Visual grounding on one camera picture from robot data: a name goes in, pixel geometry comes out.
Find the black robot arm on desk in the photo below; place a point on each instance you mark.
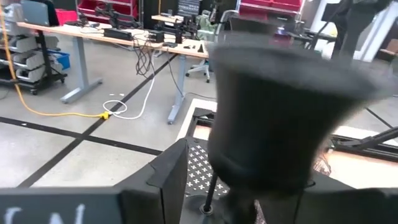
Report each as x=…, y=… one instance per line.
x=115, y=17

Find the black candlestick holder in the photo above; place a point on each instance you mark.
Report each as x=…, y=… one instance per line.
x=273, y=124
x=206, y=209

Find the black cart with white devices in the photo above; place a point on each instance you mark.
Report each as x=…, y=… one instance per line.
x=31, y=62

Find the red storage bin rack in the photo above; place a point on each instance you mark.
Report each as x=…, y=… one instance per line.
x=109, y=6
x=270, y=6

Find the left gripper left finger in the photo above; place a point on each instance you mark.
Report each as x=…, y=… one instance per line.
x=155, y=193

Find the pink glass votive holder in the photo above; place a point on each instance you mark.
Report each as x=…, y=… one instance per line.
x=323, y=165
x=260, y=214

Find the blue plastic bin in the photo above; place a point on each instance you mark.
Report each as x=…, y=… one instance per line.
x=63, y=59

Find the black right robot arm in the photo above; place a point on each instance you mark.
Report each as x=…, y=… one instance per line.
x=354, y=28

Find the red storage bin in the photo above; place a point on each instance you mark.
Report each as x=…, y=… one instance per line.
x=66, y=16

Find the black power box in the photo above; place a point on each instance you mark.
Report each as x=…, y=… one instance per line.
x=118, y=33

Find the grey metal desk leg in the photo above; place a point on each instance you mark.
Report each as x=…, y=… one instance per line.
x=178, y=90
x=80, y=68

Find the black chair with white base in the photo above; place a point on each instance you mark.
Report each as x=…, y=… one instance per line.
x=199, y=69

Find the black perforated metal shelf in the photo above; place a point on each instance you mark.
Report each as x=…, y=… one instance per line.
x=199, y=168

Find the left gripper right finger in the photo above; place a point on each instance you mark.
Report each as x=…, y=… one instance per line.
x=329, y=202

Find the wooden desk top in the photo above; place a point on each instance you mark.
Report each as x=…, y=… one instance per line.
x=93, y=32

